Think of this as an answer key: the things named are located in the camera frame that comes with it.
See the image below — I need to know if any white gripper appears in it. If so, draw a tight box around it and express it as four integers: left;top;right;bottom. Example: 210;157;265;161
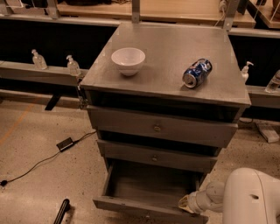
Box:
178;191;210;214

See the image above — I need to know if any grey drawer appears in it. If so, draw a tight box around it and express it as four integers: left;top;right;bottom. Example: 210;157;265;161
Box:
97;140;217;173
94;160;208;224
87;106;238;148

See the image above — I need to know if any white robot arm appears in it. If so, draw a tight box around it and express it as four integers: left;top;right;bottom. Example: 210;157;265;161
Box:
178;168;280;224

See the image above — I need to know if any grey wooden drawer cabinet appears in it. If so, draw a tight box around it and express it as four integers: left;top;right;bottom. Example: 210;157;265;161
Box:
79;22;252;187

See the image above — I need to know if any grey block on floor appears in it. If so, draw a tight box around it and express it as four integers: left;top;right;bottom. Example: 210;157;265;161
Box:
256;123;279;144

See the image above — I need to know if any black power adapter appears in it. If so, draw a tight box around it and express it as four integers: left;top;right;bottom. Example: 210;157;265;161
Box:
56;137;74;152

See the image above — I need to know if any crushed blue soda can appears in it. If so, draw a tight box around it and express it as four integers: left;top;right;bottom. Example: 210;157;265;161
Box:
182;59;213;88

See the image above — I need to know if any white pump bottle right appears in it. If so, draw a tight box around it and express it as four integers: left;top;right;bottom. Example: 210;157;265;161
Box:
241;61;253;81

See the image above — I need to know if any clear plastic water bottle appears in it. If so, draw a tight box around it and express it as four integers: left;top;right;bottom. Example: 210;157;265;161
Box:
265;70;280;93

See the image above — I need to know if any white ceramic bowl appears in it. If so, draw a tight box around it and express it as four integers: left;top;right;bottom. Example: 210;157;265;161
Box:
111;47;145;76

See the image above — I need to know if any clear pump bottle near cabinet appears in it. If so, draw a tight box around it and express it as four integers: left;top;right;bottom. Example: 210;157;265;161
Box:
66;55;81;76

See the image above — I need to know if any wooden workbench top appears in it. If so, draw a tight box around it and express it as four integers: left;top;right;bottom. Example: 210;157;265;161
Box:
56;0;256;29

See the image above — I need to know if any clear pump bottle far left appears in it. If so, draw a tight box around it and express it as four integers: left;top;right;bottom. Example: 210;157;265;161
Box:
31;49;47;70

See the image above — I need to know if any black cylindrical handle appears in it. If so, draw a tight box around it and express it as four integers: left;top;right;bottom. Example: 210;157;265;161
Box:
53;199;70;224

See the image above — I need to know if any grey metal shelf rail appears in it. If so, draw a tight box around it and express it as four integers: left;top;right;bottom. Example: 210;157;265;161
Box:
0;61;76;86

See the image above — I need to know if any black power cable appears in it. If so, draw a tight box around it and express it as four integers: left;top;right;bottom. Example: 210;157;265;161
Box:
0;130;98;188

